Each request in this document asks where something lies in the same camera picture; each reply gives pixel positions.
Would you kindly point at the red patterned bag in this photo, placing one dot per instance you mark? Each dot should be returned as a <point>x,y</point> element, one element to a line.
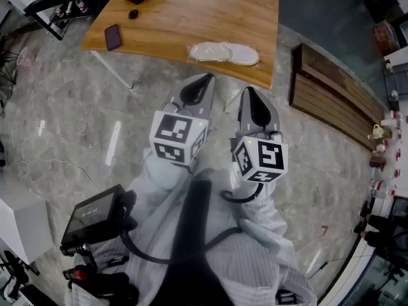
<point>384,38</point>

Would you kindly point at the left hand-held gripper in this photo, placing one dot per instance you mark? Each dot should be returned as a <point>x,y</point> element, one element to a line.
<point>173,132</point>

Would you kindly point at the black metal shelf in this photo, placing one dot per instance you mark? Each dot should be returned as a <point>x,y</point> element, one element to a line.
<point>44,6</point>

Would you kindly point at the person's left forearm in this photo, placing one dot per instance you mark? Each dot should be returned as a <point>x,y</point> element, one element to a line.
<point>159,174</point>

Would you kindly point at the brown wooden slatted bench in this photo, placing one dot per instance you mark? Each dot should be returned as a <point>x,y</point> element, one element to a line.
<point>334,97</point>

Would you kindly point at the black tripod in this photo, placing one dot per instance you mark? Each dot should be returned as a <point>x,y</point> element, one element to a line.
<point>8,62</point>

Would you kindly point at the black monitor screen device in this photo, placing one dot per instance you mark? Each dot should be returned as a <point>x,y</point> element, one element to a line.
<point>90,217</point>

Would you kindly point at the person's torso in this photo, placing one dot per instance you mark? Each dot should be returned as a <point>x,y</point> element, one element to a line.
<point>245,266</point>

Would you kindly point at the row of small trinkets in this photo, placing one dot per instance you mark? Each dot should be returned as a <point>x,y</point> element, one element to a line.
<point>382,158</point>

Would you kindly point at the white table leg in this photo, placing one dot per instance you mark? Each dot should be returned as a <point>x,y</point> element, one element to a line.
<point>111,70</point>

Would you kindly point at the person's right forearm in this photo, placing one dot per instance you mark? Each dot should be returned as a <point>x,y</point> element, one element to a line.
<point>264,206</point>

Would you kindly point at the clear bag with white slippers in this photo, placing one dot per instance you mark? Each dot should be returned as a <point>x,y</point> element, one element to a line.
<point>223,63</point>

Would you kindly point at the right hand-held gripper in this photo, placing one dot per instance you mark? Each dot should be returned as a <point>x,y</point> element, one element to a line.
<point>269,155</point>

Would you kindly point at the black mount with red knob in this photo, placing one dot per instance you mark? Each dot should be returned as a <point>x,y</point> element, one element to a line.
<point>79,263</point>

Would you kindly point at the black computer mouse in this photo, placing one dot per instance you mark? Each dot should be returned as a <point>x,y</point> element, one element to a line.
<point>133,13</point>

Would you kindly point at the black pouch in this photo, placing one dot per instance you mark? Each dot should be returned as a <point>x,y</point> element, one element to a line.
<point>111,290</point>

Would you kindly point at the white cabinet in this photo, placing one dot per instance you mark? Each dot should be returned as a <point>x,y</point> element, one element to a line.
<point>22,222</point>

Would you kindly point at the dark purple smartphone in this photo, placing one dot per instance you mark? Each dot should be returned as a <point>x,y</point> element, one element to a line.
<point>113,37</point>

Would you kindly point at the glass display cabinet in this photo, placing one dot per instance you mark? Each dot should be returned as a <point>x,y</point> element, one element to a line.
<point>382,287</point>

